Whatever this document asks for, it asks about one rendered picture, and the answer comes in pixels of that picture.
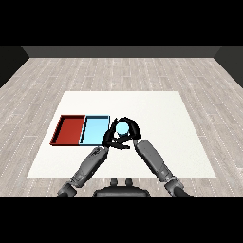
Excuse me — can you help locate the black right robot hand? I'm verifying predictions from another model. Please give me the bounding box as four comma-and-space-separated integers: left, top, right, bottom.
115, 116, 142, 146

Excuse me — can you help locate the small blue can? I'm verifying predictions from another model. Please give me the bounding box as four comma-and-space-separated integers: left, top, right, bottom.
115, 121, 130, 138

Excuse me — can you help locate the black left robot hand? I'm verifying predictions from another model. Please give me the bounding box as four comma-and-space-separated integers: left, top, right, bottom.
101, 117, 131, 150

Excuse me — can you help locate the light blue shallow open box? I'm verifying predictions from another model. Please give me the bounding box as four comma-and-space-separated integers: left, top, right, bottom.
78, 114, 111, 147

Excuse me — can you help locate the dark grey robot body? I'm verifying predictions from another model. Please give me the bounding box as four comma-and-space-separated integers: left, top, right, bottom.
92, 178, 152, 198

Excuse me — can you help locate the red shallow open box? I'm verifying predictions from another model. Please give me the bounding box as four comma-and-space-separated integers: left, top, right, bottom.
49, 114, 87, 147

